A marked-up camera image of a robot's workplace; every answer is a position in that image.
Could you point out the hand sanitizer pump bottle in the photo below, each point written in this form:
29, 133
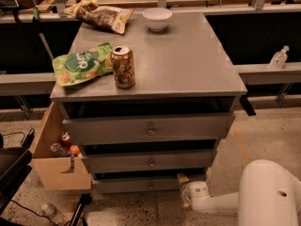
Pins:
279, 58

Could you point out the grey bottom drawer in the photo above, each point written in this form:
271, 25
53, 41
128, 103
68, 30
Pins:
139, 184

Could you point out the clear plastic bottle on floor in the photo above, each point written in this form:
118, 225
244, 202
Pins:
52, 213

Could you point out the brown chip bag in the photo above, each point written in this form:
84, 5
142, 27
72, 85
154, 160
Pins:
102, 17

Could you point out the black tripod leg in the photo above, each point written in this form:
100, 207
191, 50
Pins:
85, 199

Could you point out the grey drawer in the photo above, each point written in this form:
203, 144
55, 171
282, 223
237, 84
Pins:
165, 160
139, 184
134, 129

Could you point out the gold beverage can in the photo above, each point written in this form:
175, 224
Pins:
122, 59

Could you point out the dark bottle in box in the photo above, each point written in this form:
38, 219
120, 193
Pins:
58, 150

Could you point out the grey drawer cabinet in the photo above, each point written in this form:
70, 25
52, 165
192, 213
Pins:
181, 71

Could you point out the wooden side box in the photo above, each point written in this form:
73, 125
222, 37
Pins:
56, 173

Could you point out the white bowl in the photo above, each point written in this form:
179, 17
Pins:
156, 19

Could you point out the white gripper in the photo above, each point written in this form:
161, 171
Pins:
198, 191

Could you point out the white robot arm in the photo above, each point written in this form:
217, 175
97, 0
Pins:
268, 195

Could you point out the grey top drawer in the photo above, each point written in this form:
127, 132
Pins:
134, 129

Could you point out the green snack bag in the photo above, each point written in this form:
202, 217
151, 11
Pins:
77, 68

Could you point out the grey middle drawer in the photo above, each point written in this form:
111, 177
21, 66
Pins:
165, 160

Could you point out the black equipment at left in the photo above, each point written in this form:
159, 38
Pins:
14, 168

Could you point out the orange fruit in box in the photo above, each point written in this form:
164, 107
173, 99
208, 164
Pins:
74, 149

